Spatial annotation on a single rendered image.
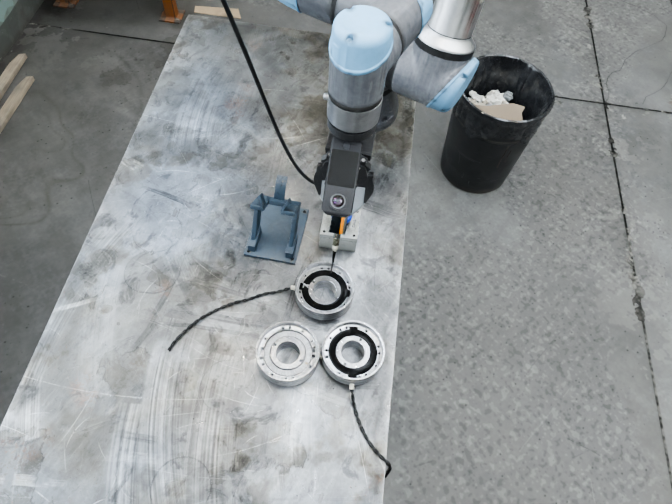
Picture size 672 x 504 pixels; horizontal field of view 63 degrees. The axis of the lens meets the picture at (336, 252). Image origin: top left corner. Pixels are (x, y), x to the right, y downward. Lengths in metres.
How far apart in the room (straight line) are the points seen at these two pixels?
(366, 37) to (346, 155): 0.19
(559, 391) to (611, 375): 0.20
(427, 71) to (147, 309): 0.67
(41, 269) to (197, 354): 1.24
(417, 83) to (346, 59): 0.43
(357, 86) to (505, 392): 1.35
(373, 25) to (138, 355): 0.64
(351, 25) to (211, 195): 0.55
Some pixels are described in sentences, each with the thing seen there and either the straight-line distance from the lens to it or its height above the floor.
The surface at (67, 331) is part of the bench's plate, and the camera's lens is 1.05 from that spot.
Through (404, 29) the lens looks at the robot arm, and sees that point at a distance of 0.76.
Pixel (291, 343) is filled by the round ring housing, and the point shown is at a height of 0.82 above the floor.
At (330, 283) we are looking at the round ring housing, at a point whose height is 0.82.
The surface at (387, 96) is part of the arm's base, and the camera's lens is 1.22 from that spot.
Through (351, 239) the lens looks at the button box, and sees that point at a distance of 1.02.
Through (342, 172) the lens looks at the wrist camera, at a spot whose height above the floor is 1.08.
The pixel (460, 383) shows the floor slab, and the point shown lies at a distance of 1.85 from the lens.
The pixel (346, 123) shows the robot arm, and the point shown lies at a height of 1.15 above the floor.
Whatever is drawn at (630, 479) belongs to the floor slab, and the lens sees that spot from 1.97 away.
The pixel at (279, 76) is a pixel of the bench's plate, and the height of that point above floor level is 0.80.
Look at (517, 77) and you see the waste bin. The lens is 2.20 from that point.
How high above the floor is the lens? 1.69
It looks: 58 degrees down
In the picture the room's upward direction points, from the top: 6 degrees clockwise
